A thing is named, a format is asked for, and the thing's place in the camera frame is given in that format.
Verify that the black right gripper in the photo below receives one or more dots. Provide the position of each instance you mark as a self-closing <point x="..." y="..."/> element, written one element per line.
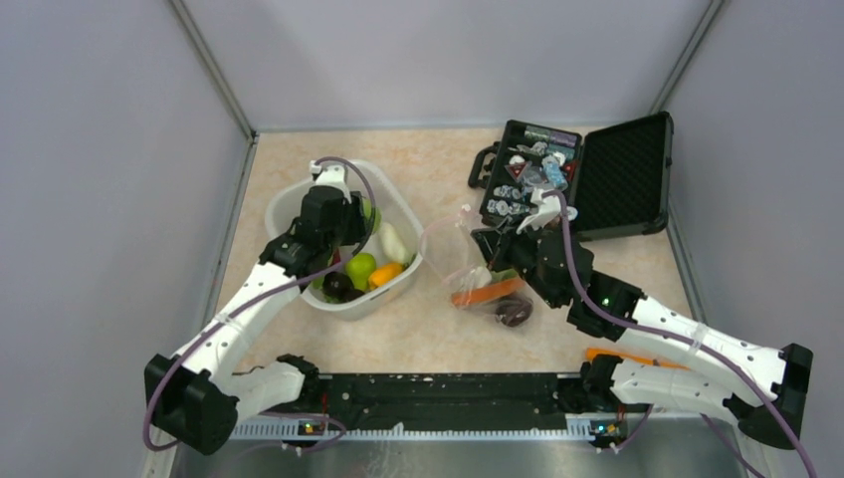
<point x="497" y="242"/>

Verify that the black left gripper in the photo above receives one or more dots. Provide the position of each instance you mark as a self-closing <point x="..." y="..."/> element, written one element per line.
<point x="354" y="211"/>

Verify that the dark purple round fruit toy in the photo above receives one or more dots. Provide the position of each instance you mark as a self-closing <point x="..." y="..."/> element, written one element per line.
<point x="513" y="310"/>

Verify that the white plastic basket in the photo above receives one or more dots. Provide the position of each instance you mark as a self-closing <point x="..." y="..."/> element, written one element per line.
<point x="394" y="209"/>

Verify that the clear zip top bag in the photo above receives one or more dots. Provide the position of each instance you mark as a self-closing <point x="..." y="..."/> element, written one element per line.
<point x="447" y="247"/>

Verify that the orange carrot toy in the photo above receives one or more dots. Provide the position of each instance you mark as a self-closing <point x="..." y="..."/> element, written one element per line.
<point x="486" y="294"/>

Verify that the green cabbage toy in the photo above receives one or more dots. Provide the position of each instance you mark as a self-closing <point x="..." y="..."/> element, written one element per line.
<point x="374" y="218"/>

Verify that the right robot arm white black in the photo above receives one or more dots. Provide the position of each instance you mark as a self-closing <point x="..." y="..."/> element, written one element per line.
<point x="761" y="390"/>

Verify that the orange object behind right arm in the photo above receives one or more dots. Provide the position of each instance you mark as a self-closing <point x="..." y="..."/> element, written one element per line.
<point x="592" y="353"/>

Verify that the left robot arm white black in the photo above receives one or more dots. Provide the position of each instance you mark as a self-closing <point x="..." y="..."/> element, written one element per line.
<point x="196" y="395"/>

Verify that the green pear toy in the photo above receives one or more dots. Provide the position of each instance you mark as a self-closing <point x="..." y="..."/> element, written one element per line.
<point x="359" y="268"/>

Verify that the white radish toy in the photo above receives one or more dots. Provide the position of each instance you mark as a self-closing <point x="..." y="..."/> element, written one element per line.
<point x="392" y="245"/>

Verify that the small orange fruit toy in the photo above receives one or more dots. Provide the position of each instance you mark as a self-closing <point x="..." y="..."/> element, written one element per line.
<point x="383" y="275"/>

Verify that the black poker chip case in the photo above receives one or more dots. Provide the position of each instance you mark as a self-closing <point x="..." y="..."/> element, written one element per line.
<point x="617" y="178"/>

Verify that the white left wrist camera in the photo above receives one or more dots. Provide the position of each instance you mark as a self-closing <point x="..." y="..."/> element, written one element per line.
<point x="332" y="173"/>

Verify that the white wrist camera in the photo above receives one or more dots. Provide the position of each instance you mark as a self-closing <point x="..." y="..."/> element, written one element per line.
<point x="332" y="173"/>
<point x="549" y="204"/>

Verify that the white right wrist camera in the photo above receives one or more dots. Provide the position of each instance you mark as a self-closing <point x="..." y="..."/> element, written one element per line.
<point x="549" y="204"/>

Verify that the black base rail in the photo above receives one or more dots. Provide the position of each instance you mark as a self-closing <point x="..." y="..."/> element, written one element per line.
<point x="439" y="402"/>

